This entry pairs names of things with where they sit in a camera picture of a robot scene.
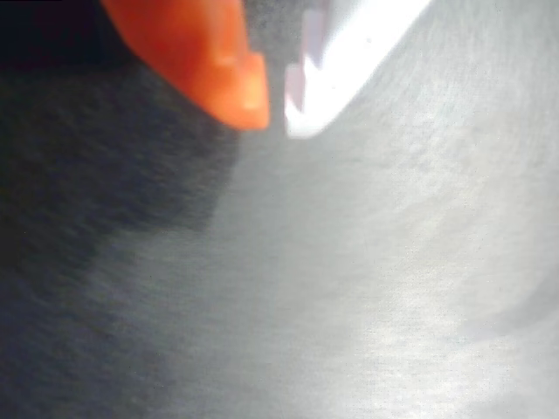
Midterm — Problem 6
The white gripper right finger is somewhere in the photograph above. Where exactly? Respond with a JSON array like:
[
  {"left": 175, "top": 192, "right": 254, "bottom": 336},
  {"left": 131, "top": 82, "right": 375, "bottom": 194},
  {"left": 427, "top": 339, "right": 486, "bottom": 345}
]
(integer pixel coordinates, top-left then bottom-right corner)
[{"left": 283, "top": 0, "right": 433, "bottom": 141}]

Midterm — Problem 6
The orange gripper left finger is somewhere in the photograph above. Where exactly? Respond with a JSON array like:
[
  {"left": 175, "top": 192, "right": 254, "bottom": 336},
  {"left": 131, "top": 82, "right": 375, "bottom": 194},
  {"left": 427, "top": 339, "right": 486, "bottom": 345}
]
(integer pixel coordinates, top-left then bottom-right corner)
[{"left": 100, "top": 0, "right": 272, "bottom": 131}]

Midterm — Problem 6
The black desk mat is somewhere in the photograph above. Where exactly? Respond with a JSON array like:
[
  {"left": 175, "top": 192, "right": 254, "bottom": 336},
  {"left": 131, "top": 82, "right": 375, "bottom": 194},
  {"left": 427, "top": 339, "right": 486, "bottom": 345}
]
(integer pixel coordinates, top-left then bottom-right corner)
[{"left": 0, "top": 0, "right": 559, "bottom": 419}]

